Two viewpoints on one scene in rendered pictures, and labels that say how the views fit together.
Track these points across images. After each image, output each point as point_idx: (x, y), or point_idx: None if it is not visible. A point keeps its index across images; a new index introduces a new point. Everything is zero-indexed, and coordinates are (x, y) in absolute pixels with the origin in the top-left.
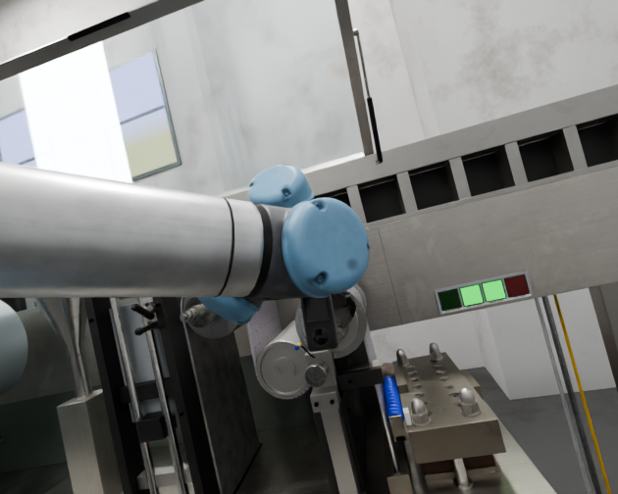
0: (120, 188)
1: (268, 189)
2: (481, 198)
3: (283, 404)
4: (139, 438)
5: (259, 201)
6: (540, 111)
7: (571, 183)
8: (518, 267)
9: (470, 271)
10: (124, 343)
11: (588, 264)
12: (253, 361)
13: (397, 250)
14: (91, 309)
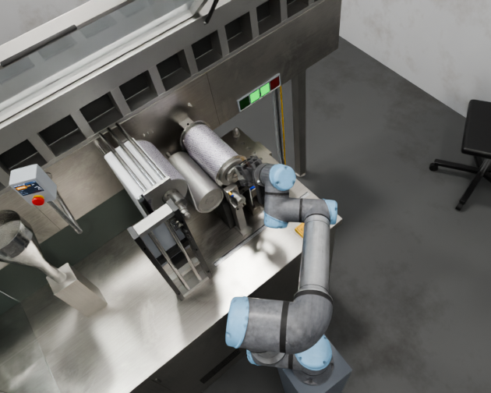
0: (326, 241)
1: (287, 184)
2: (263, 35)
3: None
4: (177, 268)
5: (285, 189)
6: None
7: (305, 15)
8: (276, 72)
9: (255, 82)
10: (160, 245)
11: (303, 60)
12: (195, 205)
13: (218, 83)
14: (143, 244)
